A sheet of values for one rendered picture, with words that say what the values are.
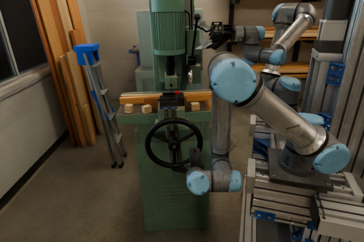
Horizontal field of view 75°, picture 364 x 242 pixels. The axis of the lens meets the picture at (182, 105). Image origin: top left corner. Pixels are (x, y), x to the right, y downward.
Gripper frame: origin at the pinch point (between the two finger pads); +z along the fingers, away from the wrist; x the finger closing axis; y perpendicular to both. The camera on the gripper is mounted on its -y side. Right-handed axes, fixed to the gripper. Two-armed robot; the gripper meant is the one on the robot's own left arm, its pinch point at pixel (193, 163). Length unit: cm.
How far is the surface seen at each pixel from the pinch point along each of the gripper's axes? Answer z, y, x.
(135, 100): 24, -34, -33
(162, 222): 51, 47, -19
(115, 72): 251, -107, -110
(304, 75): 196, -89, 161
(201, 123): 16.7, -19.8, 5.8
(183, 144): 22.6, -7.6, -4.6
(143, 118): 12.7, -22.7, -26.7
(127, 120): 12.7, -21.5, -35.6
